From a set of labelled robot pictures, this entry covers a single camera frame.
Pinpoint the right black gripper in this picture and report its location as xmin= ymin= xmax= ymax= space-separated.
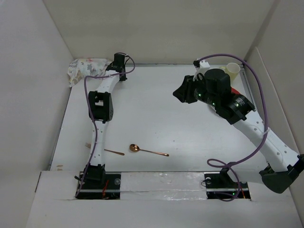
xmin=172 ymin=74 xmax=219 ymax=107

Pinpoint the red and teal plate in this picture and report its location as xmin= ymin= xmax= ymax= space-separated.
xmin=231 ymin=88 xmax=241 ymax=95

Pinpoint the animal print cloth placemat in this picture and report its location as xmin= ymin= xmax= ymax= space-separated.
xmin=67 ymin=58 xmax=111 ymax=87

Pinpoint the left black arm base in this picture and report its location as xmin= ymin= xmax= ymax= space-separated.
xmin=75 ymin=164 xmax=122 ymax=200

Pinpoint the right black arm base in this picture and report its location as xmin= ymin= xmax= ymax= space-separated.
xmin=201 ymin=170 xmax=251 ymax=201

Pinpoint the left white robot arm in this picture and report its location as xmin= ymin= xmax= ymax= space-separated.
xmin=80 ymin=52 xmax=127 ymax=188

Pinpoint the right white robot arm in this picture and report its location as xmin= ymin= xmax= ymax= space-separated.
xmin=173 ymin=69 xmax=304 ymax=194

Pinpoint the pale yellow mug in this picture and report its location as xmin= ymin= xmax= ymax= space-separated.
xmin=220 ymin=63 xmax=241 ymax=82

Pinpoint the copper spoon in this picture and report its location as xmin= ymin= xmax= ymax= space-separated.
xmin=129 ymin=144 xmax=169 ymax=157

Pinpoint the copper fork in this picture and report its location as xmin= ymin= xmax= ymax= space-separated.
xmin=85 ymin=143 xmax=125 ymax=156

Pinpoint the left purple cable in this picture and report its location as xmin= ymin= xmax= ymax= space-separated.
xmin=75 ymin=56 xmax=136 ymax=198

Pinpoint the purple cable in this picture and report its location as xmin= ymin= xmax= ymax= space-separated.
xmin=75 ymin=56 xmax=136 ymax=198
xmin=194 ymin=53 xmax=269 ymax=201

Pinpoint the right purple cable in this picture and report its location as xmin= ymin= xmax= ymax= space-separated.
xmin=194 ymin=53 xmax=269 ymax=201

